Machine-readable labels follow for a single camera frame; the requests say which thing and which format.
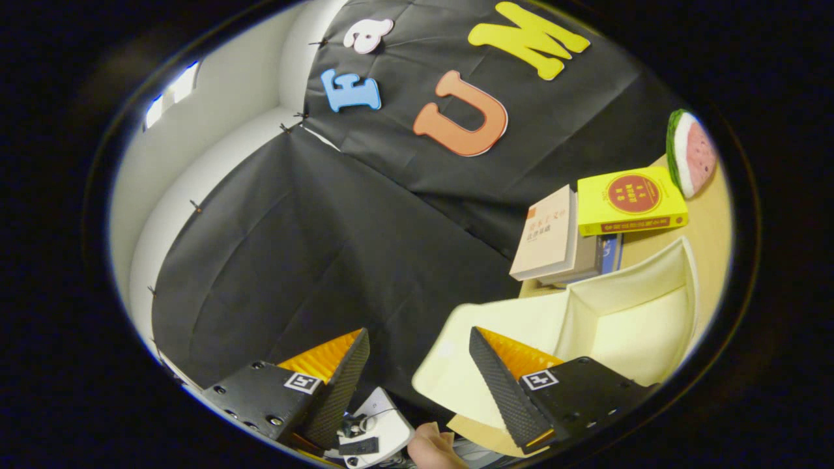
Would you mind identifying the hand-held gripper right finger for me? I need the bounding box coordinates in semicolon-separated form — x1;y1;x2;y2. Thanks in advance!
468;326;659;455

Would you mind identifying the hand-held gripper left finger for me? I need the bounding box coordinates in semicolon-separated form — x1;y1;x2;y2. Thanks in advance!
201;328;371;450

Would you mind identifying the beige fabric storage box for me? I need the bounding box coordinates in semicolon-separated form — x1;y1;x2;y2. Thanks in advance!
412;236;701;431

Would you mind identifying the white device with black parts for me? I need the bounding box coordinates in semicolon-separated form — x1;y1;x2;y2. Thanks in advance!
338;388;416;468

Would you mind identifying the beige book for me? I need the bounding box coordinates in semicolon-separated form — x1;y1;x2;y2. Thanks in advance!
509;185;597;286

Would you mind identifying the blue book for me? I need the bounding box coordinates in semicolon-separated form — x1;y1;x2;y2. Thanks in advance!
596;233;624;276

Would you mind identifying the yellow book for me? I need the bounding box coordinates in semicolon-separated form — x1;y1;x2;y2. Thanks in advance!
577;166;689;237

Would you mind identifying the watermelon slice plush toy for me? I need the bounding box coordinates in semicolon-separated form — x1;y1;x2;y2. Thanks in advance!
666;109;718;199

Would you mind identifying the long ceiling light panel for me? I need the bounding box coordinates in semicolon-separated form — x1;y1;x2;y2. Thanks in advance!
145;61;201;131

